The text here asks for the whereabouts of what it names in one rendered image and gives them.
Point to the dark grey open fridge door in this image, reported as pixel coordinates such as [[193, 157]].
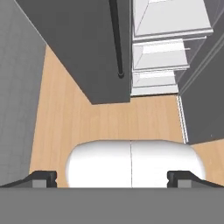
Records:
[[204, 99]]

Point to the white rounded object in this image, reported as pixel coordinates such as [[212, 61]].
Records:
[[122, 166]]

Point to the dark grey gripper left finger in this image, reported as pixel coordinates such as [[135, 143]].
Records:
[[40, 178]]

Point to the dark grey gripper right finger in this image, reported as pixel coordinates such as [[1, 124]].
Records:
[[183, 178]]

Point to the white fridge shelf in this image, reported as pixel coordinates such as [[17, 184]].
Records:
[[160, 55], [172, 17], [154, 83]]

